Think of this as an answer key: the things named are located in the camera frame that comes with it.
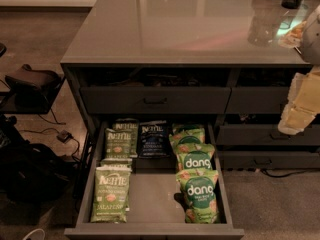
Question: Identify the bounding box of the rear green Dang chip bag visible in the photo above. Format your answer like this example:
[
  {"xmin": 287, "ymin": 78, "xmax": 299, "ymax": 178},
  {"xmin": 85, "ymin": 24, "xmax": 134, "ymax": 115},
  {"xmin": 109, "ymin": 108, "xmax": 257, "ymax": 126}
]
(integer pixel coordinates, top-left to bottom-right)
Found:
[{"xmin": 172, "ymin": 123, "xmax": 204, "ymax": 134}]

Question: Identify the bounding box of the grey counter cabinet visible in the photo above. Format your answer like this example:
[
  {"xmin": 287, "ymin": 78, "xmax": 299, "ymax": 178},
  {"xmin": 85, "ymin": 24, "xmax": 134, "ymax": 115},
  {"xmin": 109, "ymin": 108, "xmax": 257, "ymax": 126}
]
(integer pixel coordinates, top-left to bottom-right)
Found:
[{"xmin": 59, "ymin": 0, "xmax": 320, "ymax": 240}]

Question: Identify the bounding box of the grey middle right drawer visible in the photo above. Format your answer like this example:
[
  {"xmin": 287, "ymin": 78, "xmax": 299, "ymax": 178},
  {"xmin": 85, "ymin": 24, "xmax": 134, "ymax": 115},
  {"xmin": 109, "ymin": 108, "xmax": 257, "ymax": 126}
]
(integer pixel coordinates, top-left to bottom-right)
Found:
[{"xmin": 216, "ymin": 124, "xmax": 320, "ymax": 146}]

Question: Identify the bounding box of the black office chair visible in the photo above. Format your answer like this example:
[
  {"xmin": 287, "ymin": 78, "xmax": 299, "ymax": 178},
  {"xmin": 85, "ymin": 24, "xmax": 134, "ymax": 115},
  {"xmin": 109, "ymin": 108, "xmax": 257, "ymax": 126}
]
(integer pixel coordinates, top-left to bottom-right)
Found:
[{"xmin": 0, "ymin": 64, "xmax": 65, "ymax": 114}]

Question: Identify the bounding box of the grey top right drawer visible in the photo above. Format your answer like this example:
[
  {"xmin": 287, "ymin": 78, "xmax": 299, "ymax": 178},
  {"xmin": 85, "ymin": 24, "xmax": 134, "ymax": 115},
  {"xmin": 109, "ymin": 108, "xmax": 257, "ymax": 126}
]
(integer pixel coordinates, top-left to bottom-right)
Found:
[{"xmin": 225, "ymin": 87, "xmax": 289, "ymax": 114}]

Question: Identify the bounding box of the black floor cable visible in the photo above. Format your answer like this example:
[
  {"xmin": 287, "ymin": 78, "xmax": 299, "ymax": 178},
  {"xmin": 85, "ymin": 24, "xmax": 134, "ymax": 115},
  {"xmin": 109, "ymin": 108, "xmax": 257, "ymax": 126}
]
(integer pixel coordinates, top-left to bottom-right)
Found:
[{"xmin": 18, "ymin": 108, "xmax": 82, "ymax": 158}]

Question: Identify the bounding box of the green dang chip bag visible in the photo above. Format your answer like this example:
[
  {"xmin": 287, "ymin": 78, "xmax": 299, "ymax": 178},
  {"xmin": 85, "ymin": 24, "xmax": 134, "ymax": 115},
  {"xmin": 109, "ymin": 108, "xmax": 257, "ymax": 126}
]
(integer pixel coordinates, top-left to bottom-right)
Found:
[
  {"xmin": 172, "ymin": 123, "xmax": 204, "ymax": 134},
  {"xmin": 174, "ymin": 143, "xmax": 215, "ymax": 171},
  {"xmin": 176, "ymin": 168, "xmax": 219, "ymax": 224},
  {"xmin": 169, "ymin": 128, "xmax": 205, "ymax": 147}
]

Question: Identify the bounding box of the dark blue Kettle chip bag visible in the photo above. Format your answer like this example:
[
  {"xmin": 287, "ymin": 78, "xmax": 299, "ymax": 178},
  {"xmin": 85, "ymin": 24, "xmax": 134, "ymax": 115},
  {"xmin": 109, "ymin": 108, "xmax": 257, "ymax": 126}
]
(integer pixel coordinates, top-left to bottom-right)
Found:
[{"xmin": 139, "ymin": 120, "xmax": 169, "ymax": 158}]

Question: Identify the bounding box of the black power adapter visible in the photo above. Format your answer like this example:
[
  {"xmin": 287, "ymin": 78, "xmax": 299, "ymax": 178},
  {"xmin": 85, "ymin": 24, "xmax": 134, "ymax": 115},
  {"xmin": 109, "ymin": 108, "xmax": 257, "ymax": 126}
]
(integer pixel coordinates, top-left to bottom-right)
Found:
[{"xmin": 56, "ymin": 130, "xmax": 72, "ymax": 143}]

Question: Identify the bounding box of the front green Dang chip bag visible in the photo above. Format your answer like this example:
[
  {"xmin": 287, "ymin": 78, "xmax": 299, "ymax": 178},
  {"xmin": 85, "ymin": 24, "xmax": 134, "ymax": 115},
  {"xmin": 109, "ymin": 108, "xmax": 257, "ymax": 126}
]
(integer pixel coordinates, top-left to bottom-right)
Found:
[{"xmin": 176, "ymin": 168, "xmax": 219, "ymax": 224}]

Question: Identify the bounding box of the black backpack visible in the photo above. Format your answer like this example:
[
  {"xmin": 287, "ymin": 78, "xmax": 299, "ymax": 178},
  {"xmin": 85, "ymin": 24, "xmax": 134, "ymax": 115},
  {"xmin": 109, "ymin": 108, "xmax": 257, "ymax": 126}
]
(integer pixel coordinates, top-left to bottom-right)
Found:
[{"xmin": 0, "ymin": 114, "xmax": 73, "ymax": 203}]

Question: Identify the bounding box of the grey top left drawer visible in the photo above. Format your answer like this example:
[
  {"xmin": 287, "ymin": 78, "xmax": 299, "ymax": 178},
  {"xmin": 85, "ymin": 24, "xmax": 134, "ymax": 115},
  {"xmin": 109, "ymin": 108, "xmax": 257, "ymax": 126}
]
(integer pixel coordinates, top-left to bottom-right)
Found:
[{"xmin": 79, "ymin": 86, "xmax": 231, "ymax": 114}]

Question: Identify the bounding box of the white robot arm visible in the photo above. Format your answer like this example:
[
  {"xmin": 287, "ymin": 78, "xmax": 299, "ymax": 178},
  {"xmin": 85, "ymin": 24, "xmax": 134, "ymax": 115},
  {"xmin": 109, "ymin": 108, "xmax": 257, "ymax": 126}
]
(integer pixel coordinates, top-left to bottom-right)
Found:
[{"xmin": 278, "ymin": 6, "xmax": 320, "ymax": 135}]

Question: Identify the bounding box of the rear green Kettle chip bag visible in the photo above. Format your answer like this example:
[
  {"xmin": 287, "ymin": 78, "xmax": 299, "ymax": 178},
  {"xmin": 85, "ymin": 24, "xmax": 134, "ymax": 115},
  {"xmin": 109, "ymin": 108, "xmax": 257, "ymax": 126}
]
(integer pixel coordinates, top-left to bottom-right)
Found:
[{"xmin": 112, "ymin": 118, "xmax": 139, "ymax": 158}]

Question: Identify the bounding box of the open grey middle drawer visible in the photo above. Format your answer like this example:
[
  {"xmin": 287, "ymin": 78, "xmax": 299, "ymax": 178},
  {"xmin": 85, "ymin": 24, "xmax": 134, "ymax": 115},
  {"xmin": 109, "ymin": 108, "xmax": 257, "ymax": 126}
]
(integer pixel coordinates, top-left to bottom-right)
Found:
[{"xmin": 65, "ymin": 132, "xmax": 244, "ymax": 240}]

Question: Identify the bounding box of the green kettle chip bag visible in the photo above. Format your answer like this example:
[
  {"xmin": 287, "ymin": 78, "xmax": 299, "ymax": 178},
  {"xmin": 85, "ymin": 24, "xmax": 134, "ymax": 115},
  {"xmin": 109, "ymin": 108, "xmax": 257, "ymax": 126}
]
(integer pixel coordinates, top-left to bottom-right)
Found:
[
  {"xmin": 112, "ymin": 118, "xmax": 139, "ymax": 158},
  {"xmin": 105, "ymin": 128, "xmax": 132, "ymax": 158}
]

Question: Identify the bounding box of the green kettle jalapeno bag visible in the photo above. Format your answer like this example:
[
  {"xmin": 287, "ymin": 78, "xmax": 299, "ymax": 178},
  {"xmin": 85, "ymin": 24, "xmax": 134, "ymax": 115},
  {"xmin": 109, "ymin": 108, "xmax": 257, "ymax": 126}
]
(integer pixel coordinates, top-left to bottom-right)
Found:
[
  {"xmin": 100, "ymin": 158, "xmax": 132, "ymax": 169},
  {"xmin": 91, "ymin": 166, "xmax": 131, "ymax": 223}
]

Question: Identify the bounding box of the white shoe tip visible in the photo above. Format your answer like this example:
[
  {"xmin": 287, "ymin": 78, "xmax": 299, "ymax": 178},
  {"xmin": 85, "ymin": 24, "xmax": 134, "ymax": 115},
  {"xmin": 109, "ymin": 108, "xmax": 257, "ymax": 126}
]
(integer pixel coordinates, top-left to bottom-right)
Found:
[{"xmin": 22, "ymin": 229, "xmax": 45, "ymax": 240}]

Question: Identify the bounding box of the black cable under cabinet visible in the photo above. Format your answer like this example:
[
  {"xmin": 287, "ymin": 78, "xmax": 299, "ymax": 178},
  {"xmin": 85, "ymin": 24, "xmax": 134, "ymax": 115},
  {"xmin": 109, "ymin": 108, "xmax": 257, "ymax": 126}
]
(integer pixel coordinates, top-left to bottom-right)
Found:
[{"xmin": 259, "ymin": 167, "xmax": 320, "ymax": 179}]

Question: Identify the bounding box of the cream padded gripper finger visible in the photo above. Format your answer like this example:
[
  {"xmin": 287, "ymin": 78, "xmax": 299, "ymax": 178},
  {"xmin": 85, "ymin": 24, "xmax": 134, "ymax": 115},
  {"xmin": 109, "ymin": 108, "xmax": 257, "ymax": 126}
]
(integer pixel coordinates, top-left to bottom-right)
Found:
[
  {"xmin": 278, "ymin": 104, "xmax": 315, "ymax": 135},
  {"xmin": 288, "ymin": 72, "xmax": 320, "ymax": 114}
]

